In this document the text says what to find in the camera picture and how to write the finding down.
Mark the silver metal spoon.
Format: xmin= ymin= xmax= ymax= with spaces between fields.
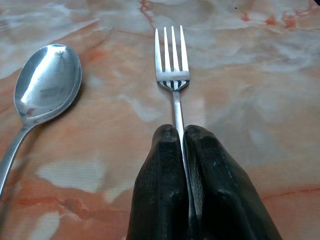
xmin=0 ymin=43 xmax=83 ymax=199

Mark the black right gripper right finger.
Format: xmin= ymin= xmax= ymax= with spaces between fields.
xmin=183 ymin=124 xmax=283 ymax=240

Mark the silver metal fork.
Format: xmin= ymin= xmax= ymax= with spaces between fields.
xmin=154 ymin=24 xmax=195 ymax=216

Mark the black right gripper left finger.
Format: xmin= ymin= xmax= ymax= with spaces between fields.
xmin=126 ymin=124 xmax=195 ymax=240

